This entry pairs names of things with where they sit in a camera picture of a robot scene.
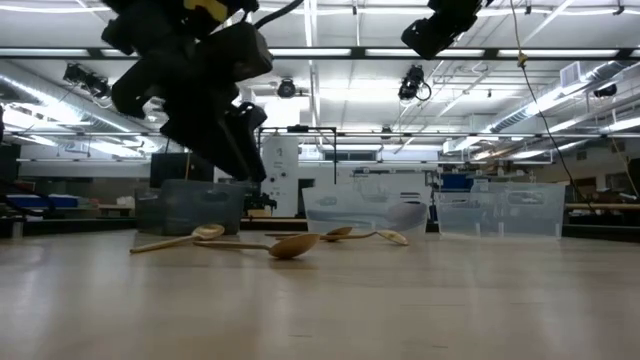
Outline blue storage bins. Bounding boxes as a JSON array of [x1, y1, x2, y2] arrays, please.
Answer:
[[9, 194, 80, 209]]

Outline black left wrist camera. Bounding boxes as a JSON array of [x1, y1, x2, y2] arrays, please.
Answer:
[[198, 22, 275, 85]]

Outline blue storage box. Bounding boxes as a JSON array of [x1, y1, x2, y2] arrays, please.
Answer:
[[442, 173, 474, 191]]

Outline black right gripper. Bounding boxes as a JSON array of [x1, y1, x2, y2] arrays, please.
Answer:
[[401, 0, 496, 60]]

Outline black aluminium table frame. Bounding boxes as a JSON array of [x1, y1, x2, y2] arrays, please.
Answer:
[[0, 215, 640, 244]]

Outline yellow cable tag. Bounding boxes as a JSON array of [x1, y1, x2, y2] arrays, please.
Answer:
[[182, 0, 230, 22]]

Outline white pillar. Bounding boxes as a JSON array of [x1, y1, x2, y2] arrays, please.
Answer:
[[260, 135, 300, 217]]

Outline black overhead light bar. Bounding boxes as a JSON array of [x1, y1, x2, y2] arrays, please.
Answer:
[[0, 46, 640, 61]]

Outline small wooden spoon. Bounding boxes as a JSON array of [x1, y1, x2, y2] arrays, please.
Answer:
[[322, 228, 410, 247], [129, 223, 225, 255]]

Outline gold spoon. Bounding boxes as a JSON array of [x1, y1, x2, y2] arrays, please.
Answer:
[[264, 225, 354, 243], [192, 232, 321, 260]]

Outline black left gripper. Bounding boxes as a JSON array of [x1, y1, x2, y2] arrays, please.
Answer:
[[110, 49, 268, 184]]

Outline black monitor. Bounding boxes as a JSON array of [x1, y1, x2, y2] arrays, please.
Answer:
[[149, 151, 216, 184]]

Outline black ceiling-mounted camera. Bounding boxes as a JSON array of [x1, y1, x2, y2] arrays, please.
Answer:
[[276, 77, 298, 100], [397, 63, 432, 103]]

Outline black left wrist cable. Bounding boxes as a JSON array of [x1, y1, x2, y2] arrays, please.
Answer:
[[252, 0, 307, 30]]

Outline black hanging cable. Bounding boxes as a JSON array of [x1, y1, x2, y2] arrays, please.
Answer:
[[508, 0, 594, 206]]

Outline dark smoked plastic bin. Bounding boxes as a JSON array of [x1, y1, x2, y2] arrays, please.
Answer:
[[133, 178, 246, 237]]

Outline clear plastic bin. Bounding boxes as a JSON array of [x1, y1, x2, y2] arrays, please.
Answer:
[[434, 182, 566, 239], [301, 185, 431, 236]]

